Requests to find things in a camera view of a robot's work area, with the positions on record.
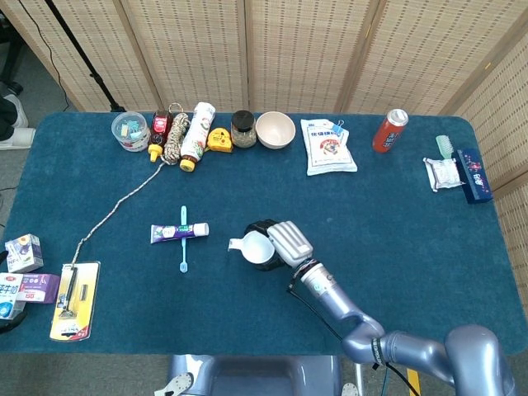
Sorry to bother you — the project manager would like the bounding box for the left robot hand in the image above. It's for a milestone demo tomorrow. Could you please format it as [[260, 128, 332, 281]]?
[[0, 250, 28, 334]]

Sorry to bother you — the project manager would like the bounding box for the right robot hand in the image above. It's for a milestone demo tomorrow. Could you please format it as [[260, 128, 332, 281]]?
[[244, 219, 314, 273]]

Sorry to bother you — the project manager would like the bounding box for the white cup with handle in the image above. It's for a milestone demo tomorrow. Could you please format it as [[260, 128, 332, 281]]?
[[228, 230, 276, 265]]

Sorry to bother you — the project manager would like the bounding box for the light blue toothbrush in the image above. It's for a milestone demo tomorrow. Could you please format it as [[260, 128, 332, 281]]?
[[178, 205, 190, 274]]

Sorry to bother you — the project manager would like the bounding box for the purple toothpaste tube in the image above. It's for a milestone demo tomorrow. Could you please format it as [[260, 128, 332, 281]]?
[[150, 222, 210, 245]]

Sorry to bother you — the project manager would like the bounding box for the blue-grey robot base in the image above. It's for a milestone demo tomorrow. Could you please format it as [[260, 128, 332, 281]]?
[[154, 354, 360, 396]]

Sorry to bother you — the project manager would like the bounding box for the white blue milk box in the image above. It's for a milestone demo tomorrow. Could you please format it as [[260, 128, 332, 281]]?
[[0, 271, 26, 321]]

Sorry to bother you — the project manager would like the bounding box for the purple white box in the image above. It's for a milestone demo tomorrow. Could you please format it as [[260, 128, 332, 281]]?
[[16, 272, 61, 304]]

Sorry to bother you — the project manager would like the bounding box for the blue table mat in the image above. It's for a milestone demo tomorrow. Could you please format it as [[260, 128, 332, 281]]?
[[0, 111, 520, 358]]

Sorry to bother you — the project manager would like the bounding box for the small white purple carton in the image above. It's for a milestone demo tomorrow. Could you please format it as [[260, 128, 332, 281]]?
[[4, 233, 45, 274]]

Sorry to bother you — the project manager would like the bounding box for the razor on yellow card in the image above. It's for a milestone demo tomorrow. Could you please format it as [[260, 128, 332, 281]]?
[[49, 261, 101, 342]]

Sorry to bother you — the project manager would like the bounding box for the white snack bag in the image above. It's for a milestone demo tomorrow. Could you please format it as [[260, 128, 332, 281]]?
[[299, 118, 358, 177]]

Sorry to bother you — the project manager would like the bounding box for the beige bowl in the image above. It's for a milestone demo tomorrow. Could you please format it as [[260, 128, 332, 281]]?
[[255, 111, 297, 150]]

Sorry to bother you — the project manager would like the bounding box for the glass jar black lid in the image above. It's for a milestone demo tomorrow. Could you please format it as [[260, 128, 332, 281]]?
[[230, 110, 257, 149]]

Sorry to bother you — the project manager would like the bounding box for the yellow tape measure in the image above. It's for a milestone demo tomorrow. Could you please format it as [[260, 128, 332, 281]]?
[[205, 127, 234, 154]]

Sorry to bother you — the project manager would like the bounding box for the white bottle yellow cap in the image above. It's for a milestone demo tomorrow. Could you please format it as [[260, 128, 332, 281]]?
[[178, 101, 218, 172]]

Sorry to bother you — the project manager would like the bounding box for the red drink can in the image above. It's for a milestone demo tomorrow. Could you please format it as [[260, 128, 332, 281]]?
[[371, 108, 409, 154]]

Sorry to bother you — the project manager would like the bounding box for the white wrapped packet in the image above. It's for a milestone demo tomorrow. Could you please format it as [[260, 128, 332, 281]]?
[[422, 157, 465, 193]]

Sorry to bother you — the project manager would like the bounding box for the dark red sauce bottle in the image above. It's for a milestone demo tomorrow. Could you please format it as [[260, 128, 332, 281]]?
[[148, 110, 174, 163]]

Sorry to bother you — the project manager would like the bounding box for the white shoe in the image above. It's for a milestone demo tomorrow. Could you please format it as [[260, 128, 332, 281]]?
[[0, 127, 37, 151], [3, 93, 29, 129]]

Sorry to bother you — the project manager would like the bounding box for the yellow floor tape strip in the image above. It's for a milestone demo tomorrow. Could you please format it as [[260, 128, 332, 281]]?
[[406, 369, 422, 396]]

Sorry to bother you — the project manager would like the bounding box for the clear plastic jar of clips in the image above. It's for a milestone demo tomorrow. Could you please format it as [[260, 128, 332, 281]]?
[[111, 111, 151, 153]]

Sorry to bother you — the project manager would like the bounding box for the dark blue box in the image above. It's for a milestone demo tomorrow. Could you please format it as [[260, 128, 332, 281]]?
[[455, 148, 494, 205]]

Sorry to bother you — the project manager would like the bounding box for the black tripod stand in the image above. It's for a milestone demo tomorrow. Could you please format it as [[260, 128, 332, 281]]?
[[43, 0, 127, 113]]

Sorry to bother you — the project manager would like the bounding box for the black office chair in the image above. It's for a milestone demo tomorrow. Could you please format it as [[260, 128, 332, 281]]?
[[0, 39, 25, 95]]

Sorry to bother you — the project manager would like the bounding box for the braided rope coil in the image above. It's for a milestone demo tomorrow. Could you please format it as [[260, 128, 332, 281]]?
[[69, 101, 192, 271]]

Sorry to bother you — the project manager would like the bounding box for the black hanging cable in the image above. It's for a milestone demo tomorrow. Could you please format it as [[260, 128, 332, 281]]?
[[16, 0, 71, 113]]

